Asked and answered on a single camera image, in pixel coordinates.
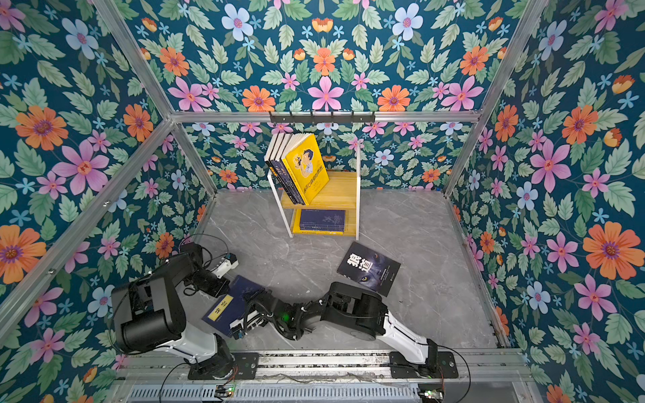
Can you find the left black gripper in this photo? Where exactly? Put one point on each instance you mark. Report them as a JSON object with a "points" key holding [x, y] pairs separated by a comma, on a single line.
{"points": [[222, 290]]}

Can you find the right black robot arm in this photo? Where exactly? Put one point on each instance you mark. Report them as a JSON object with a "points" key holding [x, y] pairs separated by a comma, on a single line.
{"points": [[351, 309]]}

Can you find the purple old man book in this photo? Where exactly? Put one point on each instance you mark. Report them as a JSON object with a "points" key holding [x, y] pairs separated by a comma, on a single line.
{"points": [[279, 146], [284, 161]]}

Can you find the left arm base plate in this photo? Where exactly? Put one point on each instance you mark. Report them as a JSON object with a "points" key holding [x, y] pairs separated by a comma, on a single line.
{"points": [[242, 366]]}

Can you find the black book gold title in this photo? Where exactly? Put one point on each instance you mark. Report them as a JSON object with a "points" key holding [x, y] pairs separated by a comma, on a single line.
{"points": [[269, 151]]}

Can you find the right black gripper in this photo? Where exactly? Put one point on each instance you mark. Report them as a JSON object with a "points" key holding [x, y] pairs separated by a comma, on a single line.
{"points": [[249, 312]]}

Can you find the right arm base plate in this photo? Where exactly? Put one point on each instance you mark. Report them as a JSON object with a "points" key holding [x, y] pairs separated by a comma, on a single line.
{"points": [[444, 367]]}

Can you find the dark wolf cover book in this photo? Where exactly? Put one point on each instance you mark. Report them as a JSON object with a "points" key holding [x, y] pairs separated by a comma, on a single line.
{"points": [[369, 268]]}

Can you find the black wall hook rail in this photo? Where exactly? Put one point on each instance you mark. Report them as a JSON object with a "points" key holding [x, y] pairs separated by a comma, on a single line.
{"points": [[321, 118]]}

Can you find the white wooden book shelf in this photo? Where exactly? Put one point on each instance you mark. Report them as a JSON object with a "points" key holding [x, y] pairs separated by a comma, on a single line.
{"points": [[343, 192]]}

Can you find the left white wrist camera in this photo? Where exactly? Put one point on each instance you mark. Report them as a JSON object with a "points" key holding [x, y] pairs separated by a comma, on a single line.
{"points": [[227, 263]]}

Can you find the aluminium front rail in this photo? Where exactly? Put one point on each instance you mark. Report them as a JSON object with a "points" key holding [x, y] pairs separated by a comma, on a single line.
{"points": [[486, 375]]}

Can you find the navy book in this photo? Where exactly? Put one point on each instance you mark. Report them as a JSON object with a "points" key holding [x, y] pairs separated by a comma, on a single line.
{"points": [[228, 315], [322, 220]]}

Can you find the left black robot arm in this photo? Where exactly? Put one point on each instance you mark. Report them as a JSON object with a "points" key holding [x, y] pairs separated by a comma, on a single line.
{"points": [[149, 315]]}

